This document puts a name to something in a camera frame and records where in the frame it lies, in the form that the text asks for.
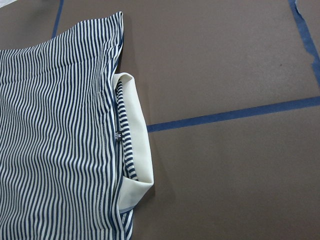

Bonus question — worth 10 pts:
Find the brown paper table cover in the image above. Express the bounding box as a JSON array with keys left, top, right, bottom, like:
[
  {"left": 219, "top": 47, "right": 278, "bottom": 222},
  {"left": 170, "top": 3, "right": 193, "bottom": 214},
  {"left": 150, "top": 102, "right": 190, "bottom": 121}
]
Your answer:
[{"left": 0, "top": 0, "right": 320, "bottom": 240}]

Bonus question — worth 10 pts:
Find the navy white striped polo shirt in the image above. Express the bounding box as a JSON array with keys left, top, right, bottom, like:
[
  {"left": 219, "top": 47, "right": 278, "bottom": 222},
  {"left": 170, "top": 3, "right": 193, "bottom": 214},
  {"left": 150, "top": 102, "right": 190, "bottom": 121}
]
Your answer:
[{"left": 0, "top": 12, "right": 154, "bottom": 240}]

